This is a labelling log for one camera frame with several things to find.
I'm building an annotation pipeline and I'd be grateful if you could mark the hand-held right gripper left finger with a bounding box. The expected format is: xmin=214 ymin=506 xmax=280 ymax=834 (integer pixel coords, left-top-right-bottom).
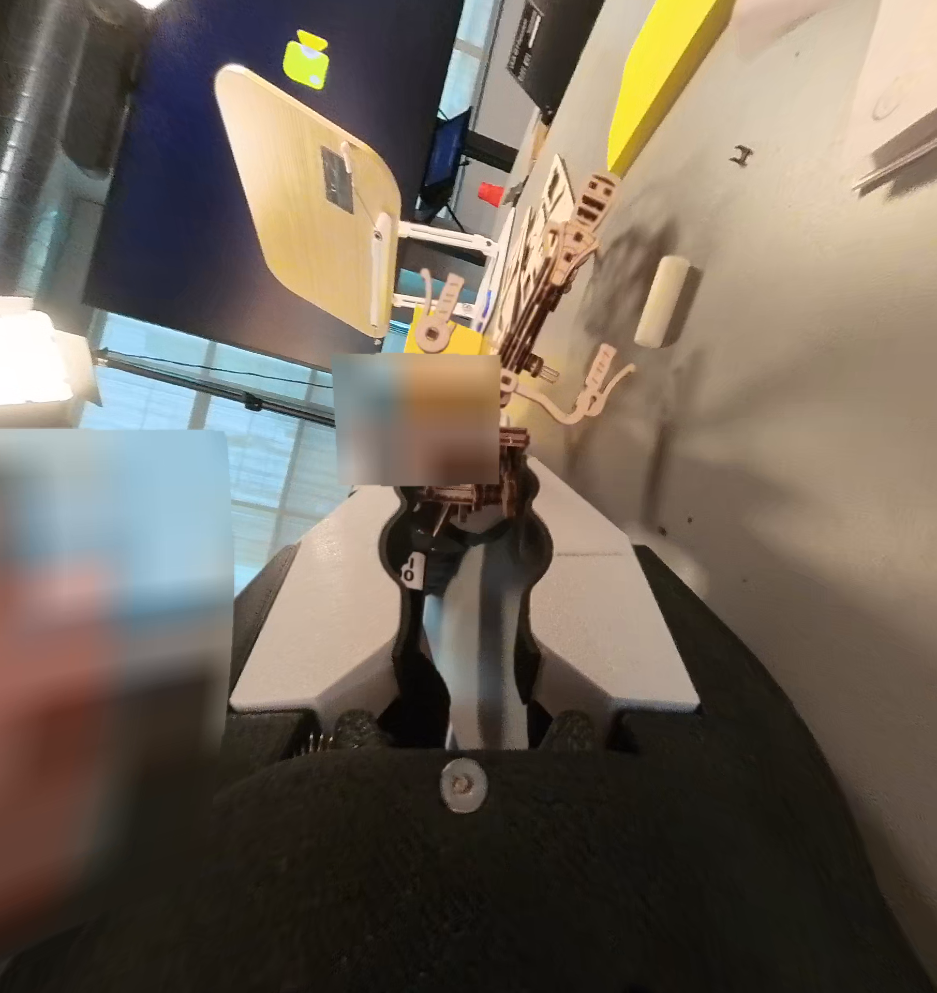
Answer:
xmin=228 ymin=485 xmax=438 ymax=713

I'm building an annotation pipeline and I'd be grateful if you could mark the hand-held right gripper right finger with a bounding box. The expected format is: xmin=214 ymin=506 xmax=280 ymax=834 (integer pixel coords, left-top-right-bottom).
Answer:
xmin=507 ymin=456 xmax=704 ymax=715

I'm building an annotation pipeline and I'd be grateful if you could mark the wooden bicycle model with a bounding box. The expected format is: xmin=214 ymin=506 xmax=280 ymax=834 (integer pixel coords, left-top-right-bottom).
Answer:
xmin=405 ymin=266 xmax=637 ymax=519

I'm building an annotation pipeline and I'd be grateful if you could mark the lettered wooden model part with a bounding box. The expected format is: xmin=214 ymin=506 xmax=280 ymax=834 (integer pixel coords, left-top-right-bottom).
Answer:
xmin=549 ymin=174 xmax=622 ymax=297

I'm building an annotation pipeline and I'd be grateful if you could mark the large window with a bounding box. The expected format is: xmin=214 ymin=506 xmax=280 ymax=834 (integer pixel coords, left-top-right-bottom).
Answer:
xmin=72 ymin=310 xmax=337 ymax=598

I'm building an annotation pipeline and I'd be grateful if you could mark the black light stand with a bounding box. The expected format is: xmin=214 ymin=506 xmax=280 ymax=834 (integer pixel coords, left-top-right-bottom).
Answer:
xmin=92 ymin=348 xmax=337 ymax=426

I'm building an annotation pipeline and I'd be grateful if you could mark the yellow plastic bin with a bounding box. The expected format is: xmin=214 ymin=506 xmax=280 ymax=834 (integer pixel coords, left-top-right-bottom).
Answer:
xmin=405 ymin=305 xmax=486 ymax=355

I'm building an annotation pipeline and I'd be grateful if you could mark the small white cylinder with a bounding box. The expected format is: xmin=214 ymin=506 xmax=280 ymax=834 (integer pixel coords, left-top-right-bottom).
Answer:
xmin=633 ymin=254 xmax=693 ymax=349

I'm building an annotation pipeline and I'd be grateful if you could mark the white studio light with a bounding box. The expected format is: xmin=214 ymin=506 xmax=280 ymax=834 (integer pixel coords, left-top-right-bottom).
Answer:
xmin=0 ymin=309 xmax=100 ymax=410

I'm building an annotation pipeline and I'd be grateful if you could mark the large dark display screen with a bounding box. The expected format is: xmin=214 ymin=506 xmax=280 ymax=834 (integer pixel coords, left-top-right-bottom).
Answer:
xmin=84 ymin=0 xmax=467 ymax=381

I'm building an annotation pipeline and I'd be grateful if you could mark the wooden book stand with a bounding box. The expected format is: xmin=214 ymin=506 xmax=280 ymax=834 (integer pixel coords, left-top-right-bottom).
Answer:
xmin=214 ymin=64 xmax=516 ymax=342

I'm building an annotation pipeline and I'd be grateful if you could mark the small blue-lit monitor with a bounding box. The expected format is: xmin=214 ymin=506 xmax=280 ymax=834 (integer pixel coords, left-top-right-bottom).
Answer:
xmin=420 ymin=107 xmax=474 ymax=204

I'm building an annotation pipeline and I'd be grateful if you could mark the yellow paper pad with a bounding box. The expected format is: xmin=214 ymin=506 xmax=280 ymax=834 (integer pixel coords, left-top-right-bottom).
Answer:
xmin=606 ymin=0 xmax=738 ymax=177

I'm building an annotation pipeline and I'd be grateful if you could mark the black case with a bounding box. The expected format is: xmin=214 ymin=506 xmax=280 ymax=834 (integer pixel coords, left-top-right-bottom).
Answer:
xmin=505 ymin=0 xmax=607 ymax=117

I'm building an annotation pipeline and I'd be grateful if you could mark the white flat box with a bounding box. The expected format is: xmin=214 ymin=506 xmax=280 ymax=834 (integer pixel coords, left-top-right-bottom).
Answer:
xmin=851 ymin=0 xmax=937 ymax=197

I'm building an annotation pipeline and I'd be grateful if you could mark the silver ventilation duct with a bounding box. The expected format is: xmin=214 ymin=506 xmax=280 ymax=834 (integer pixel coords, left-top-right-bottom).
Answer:
xmin=0 ymin=0 xmax=147 ymax=297

